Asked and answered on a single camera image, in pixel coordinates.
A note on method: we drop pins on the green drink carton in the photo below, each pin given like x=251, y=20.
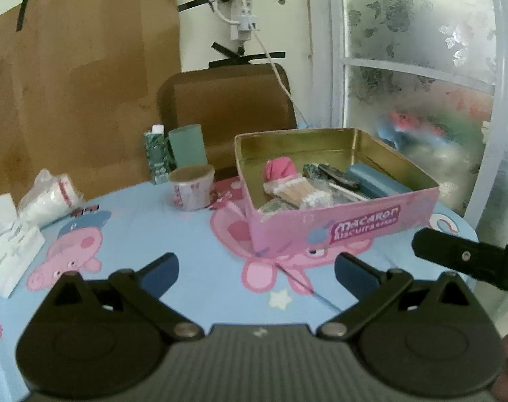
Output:
x=156, y=159

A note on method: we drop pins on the pink knitted cloth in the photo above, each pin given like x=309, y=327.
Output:
x=281, y=169

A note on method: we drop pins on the green and white packet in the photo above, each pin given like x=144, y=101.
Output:
x=275, y=208

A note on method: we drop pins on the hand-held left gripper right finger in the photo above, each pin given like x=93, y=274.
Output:
x=349, y=271

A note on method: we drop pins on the pink paper cup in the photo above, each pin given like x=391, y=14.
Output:
x=191, y=188

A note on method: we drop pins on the blue case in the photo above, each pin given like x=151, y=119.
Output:
x=375, y=180

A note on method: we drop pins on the brown chair back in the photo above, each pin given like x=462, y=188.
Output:
x=237, y=113

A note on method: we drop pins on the frosted glass window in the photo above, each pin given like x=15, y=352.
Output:
x=413, y=50

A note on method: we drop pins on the teal paper cylinder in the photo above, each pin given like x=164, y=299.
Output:
x=187, y=146

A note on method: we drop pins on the black tape strip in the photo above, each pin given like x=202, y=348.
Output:
x=193, y=3
x=245, y=56
x=23, y=8

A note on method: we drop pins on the clear bag of cotton pads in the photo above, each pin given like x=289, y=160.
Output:
x=48, y=201

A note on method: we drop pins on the brown cardboard sheet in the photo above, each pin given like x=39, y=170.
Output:
x=78, y=92

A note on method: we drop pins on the dark pouch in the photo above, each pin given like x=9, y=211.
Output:
x=339, y=176

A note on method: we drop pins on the pink tin box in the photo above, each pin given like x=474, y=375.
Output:
x=321, y=230

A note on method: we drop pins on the white tissue pack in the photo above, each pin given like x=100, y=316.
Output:
x=9, y=243

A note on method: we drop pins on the pack of cotton swabs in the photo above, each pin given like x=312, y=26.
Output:
x=298, y=192

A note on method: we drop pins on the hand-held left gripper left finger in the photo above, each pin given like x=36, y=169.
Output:
x=164, y=271

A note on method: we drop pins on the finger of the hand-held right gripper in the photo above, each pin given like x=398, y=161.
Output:
x=454, y=251

